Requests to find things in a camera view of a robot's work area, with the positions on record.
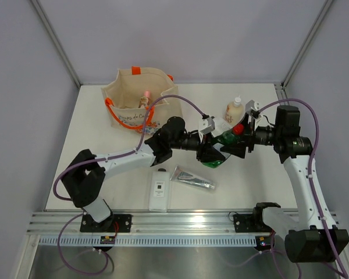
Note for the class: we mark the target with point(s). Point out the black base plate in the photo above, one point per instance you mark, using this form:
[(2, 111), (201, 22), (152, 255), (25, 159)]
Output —
[(119, 222), (244, 223)]

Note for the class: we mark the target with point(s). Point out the cream lotion bottle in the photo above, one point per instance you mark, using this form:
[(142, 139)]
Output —
[(235, 111)]

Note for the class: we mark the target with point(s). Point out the green bottle red cap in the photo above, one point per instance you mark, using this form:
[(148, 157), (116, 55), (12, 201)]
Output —
[(227, 137)]

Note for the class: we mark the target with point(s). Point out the white flat bottle black cap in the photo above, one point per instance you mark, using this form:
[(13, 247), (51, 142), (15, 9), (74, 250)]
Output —
[(159, 191)]

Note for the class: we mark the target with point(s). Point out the white slotted cable duct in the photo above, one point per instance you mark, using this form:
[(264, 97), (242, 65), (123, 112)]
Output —
[(151, 241)]

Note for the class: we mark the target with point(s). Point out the white flat bottle right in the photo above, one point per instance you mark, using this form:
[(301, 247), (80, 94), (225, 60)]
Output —
[(221, 126)]

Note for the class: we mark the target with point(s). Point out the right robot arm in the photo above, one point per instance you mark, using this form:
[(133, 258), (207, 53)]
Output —
[(315, 237)]

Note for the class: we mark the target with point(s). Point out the silver tube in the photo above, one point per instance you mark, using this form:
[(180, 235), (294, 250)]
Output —
[(183, 176)]

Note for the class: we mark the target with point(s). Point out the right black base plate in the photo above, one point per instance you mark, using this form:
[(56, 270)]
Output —
[(244, 223)]

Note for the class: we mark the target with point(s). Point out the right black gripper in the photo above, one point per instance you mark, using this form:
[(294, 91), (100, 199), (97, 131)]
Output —
[(250, 131)]

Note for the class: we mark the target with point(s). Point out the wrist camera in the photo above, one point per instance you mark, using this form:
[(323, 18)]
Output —
[(251, 109), (206, 127)]

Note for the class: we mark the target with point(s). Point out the aluminium mounting rail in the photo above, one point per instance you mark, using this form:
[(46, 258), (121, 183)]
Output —
[(142, 223)]

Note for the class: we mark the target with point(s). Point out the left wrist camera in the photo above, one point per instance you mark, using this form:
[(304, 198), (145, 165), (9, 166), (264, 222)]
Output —
[(206, 127)]

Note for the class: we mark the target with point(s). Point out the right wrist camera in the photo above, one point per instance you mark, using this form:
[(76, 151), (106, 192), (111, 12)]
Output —
[(251, 109)]

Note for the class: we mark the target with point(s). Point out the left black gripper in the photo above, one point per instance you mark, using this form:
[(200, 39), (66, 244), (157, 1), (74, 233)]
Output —
[(205, 151)]

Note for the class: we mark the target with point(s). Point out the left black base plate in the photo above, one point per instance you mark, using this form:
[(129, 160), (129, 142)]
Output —
[(119, 222)]

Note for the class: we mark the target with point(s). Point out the canvas bag orange handles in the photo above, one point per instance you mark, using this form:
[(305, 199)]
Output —
[(132, 100)]

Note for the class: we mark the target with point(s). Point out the peach bottle pink cap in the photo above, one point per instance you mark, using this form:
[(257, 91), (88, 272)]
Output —
[(145, 100)]

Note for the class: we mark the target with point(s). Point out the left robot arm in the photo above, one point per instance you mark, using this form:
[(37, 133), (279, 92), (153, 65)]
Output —
[(87, 172)]

